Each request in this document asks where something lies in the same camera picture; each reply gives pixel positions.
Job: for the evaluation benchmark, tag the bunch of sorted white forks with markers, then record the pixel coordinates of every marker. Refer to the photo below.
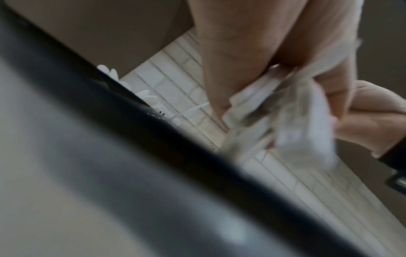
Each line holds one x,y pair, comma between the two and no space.
106,69

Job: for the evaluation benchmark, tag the person's left hand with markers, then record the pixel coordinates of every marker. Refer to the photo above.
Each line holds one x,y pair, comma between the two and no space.
253,37

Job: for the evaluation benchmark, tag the white wall socket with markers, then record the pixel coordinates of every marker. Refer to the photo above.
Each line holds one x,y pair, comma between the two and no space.
169,116

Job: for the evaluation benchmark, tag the packed bundle of white cutlery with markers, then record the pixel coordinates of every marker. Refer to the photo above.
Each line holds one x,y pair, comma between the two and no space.
301,125

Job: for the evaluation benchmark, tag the person's right hand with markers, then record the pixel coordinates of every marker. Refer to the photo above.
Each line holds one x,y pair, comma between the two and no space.
377,118

